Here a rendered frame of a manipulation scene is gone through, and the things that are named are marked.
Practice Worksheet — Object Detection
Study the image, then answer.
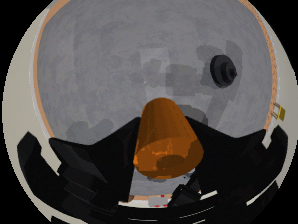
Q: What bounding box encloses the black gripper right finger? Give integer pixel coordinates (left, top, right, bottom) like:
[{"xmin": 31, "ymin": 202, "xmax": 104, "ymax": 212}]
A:
[{"xmin": 185, "ymin": 116, "xmax": 266, "ymax": 196}]

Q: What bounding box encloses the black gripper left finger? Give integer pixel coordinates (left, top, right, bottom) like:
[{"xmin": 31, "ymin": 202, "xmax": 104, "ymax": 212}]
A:
[{"xmin": 48, "ymin": 116, "xmax": 141, "ymax": 202}]

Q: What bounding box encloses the orange knob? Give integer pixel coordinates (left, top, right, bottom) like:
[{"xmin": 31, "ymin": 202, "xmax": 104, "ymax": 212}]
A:
[{"xmin": 133, "ymin": 97, "xmax": 204, "ymax": 180}]

